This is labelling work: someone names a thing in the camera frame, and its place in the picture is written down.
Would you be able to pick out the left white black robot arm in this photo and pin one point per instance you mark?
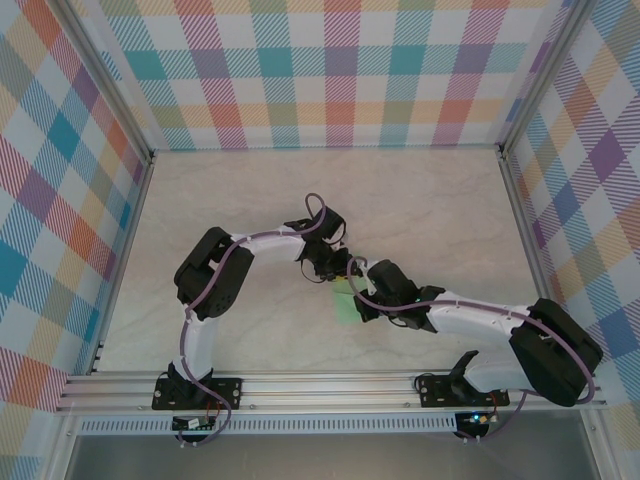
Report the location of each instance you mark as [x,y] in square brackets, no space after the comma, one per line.
[215,295]

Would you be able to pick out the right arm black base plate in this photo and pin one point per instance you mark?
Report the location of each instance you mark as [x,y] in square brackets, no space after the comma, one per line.
[430,400]

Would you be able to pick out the grey metal sheet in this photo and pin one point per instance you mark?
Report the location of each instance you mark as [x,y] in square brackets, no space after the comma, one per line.
[325,460]

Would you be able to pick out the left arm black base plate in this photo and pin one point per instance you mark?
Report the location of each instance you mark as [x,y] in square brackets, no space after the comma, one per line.
[237,402]

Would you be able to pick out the long aluminium mounting rail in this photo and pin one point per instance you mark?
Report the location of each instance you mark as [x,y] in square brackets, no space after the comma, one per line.
[325,392]

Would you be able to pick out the aluminium table side rail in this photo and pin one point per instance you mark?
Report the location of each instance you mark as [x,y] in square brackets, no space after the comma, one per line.
[132,220]
[525,225]

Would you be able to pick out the aluminium corner post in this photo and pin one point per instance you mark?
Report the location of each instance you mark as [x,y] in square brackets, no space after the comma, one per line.
[542,80]
[107,85]

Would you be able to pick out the aluminium frame leg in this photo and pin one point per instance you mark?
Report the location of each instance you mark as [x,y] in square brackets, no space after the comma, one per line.
[60,455]
[600,450]

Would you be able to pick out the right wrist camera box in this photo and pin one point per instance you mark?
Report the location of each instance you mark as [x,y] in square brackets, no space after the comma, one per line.
[369,282]

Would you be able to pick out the light green paper sheet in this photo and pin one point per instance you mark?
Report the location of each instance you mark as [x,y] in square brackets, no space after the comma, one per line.
[346,307]

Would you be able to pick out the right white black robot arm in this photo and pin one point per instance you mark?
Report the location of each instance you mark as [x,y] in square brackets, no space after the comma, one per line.
[550,360]

